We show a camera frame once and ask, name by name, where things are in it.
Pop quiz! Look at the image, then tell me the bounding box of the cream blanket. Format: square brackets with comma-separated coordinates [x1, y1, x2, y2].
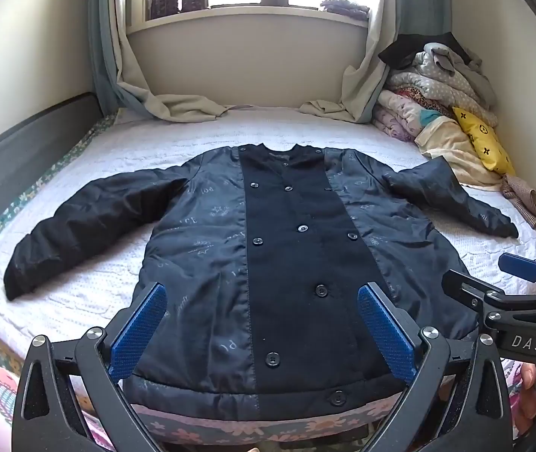
[414, 115, 504, 186]

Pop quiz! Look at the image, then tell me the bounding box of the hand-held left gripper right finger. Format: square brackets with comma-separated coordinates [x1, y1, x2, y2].
[356, 282, 516, 452]

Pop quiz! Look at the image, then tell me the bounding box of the brown knitted cloth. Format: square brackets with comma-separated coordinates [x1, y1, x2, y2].
[501, 174, 536, 229]

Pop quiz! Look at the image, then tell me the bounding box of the white quilted bed cover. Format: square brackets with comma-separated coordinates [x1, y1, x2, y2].
[0, 106, 536, 434]

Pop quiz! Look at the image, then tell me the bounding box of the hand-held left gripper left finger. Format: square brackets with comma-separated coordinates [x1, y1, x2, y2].
[11, 282, 170, 452]

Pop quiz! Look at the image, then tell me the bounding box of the black garment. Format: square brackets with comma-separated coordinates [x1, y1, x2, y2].
[378, 32, 473, 69]

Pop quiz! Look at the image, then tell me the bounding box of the grey garment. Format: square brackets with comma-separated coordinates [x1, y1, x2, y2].
[421, 42, 497, 107]

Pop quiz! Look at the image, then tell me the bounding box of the dark cloth on windowsill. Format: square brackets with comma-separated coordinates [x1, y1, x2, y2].
[319, 0, 371, 22]

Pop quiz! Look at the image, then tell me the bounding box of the grey headboard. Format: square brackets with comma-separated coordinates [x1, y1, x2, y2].
[0, 92, 108, 250]

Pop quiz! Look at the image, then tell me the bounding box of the pile of folded blankets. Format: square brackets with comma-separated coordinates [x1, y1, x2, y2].
[388, 49, 499, 125]

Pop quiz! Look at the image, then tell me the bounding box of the person's right hand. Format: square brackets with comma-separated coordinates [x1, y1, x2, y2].
[515, 362, 536, 436]

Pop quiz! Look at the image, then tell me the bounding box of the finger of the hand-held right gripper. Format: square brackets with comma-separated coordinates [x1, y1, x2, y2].
[442, 269, 499, 312]
[498, 253, 536, 289]

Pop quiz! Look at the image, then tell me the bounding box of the dark padded jacket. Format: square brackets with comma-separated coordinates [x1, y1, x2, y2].
[3, 144, 519, 422]

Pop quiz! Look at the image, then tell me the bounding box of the yellow patterned pillow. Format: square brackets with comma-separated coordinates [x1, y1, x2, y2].
[451, 106, 516, 177]

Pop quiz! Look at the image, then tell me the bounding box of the purple floral blanket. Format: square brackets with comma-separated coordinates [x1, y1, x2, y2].
[372, 89, 457, 144]

